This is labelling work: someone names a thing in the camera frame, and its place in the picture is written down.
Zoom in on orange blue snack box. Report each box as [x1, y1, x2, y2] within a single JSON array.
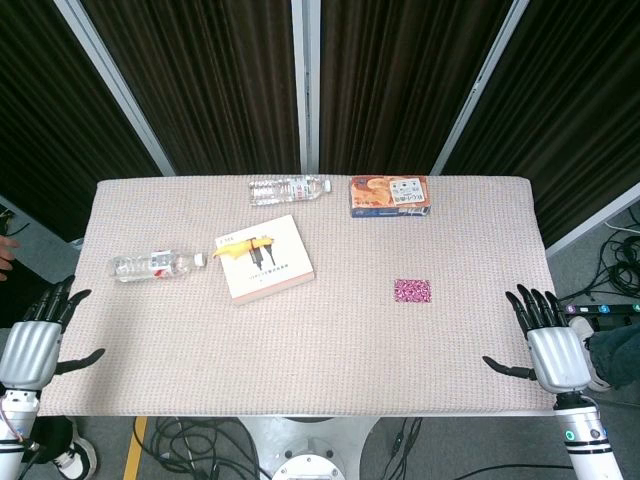
[[348, 174, 432, 220]]

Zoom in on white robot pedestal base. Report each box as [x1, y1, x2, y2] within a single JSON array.
[[234, 414, 381, 480]]

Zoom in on black floor cable tangle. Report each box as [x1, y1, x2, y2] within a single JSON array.
[[132, 415, 274, 480]]

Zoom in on clear bottle red label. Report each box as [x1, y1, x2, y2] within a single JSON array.
[[110, 251, 208, 283]]

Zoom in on dark jeans leg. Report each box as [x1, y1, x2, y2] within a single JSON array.
[[584, 327, 640, 389]]

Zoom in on white USB cable box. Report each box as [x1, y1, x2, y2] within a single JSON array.
[[214, 214, 317, 308]]

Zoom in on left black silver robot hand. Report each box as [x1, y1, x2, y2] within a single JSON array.
[[0, 274, 106, 392]]

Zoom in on black yellow floor cable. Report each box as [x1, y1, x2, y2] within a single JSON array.
[[0, 208, 31, 239]]

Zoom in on yellow floor tape strip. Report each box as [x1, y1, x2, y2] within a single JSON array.
[[123, 417, 150, 480]]

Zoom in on person bare hand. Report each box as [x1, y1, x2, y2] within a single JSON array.
[[0, 235, 22, 281]]

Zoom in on black coiled floor cables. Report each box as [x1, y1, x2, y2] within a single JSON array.
[[582, 232, 640, 304]]

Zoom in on clear bottle white pink label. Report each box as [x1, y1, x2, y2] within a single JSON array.
[[248, 174, 333, 206]]

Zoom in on dark brown curtain panel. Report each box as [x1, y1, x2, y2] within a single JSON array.
[[82, 0, 301, 176], [319, 0, 514, 176], [442, 0, 640, 249], [0, 0, 164, 241]]

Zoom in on pink waffle weave tablecloth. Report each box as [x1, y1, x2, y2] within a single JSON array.
[[37, 174, 556, 417]]

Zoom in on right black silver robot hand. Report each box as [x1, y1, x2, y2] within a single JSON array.
[[481, 284, 593, 394]]

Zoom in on black cable with inline switch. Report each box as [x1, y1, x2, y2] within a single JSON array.
[[389, 417, 425, 469]]

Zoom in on black white sneaker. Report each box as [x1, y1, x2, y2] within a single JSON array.
[[52, 433, 98, 480]]

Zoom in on pink patterned block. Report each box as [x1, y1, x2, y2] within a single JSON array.
[[393, 278, 433, 304]]

